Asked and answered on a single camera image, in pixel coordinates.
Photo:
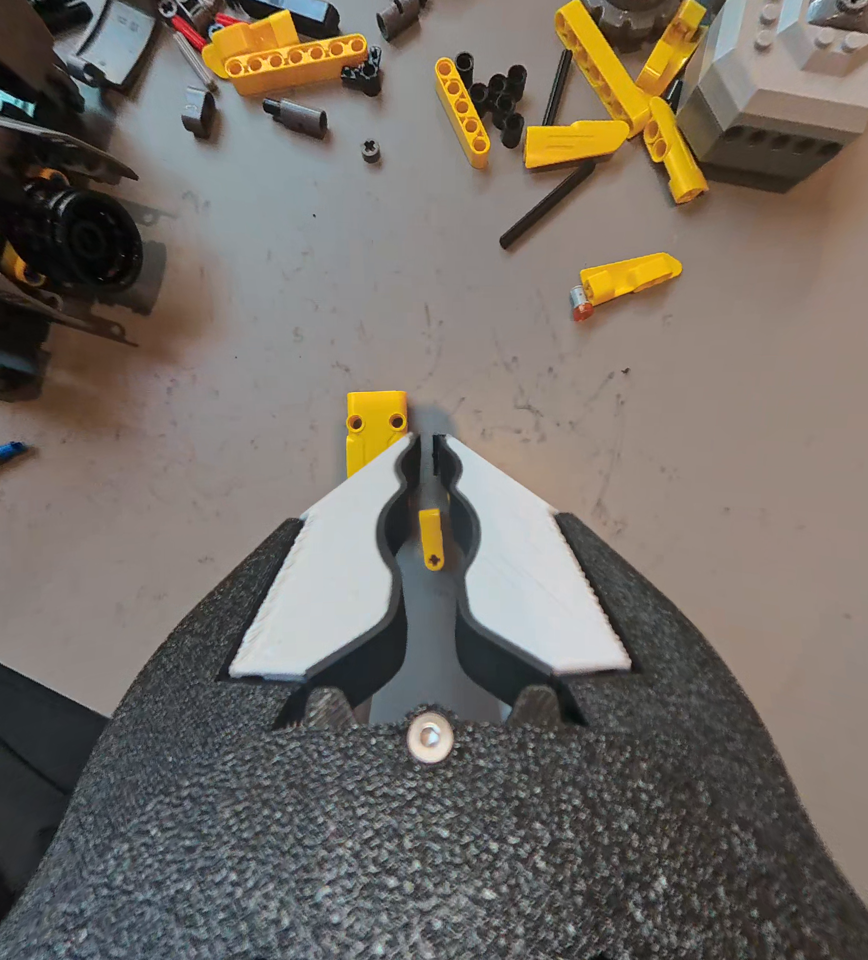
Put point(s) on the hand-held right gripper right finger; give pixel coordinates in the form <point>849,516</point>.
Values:
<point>539,585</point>

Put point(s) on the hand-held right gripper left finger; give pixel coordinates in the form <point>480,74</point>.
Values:
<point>321,585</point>

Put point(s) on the small yellow connector piece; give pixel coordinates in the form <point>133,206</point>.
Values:
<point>431,536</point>

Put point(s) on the yellow holed panel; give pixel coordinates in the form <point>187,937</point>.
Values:
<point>374,409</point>

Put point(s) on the grey oval link piece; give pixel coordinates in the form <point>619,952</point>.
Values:
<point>197,112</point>

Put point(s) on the yellow panel with red pin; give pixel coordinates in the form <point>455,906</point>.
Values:
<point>629,276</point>

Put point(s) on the black axle rod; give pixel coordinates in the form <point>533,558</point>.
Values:
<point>557,86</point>
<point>546,202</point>

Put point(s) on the yellow grey brick vehicle model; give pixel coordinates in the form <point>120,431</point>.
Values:
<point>81,232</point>

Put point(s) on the small dark bush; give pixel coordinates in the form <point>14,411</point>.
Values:
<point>371,150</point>

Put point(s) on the yellow wedge panel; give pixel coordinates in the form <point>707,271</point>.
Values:
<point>576,142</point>

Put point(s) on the yellow tube beam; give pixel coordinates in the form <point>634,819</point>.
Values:
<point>674,150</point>

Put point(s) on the dark grey axle connector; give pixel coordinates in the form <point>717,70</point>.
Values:
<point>295,116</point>

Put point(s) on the short yellow holed beam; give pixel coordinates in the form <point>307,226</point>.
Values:
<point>464,112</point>

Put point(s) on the cluster of black pins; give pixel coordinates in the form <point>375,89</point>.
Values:
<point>497,97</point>

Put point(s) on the black angled connector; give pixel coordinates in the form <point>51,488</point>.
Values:
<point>362,75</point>

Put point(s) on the long yellow holed beam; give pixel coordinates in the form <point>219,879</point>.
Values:
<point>602,67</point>

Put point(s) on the yellow seven-hole beam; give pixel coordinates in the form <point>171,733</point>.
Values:
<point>295,64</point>

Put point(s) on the grey axle rod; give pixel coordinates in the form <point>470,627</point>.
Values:
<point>197,71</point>

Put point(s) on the grey battery box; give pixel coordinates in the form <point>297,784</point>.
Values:
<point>779,112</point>

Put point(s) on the short yellow panel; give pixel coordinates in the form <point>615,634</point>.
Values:
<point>253,37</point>

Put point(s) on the yellow curved panel piece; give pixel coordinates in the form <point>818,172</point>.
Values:
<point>674,45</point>

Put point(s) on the dark grey pin connector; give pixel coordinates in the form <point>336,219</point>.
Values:
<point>400,19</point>

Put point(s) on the black rectangular brick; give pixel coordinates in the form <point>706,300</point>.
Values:
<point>291,11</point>

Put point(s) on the dark grey curved panel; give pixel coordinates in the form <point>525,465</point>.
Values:
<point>115,45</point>

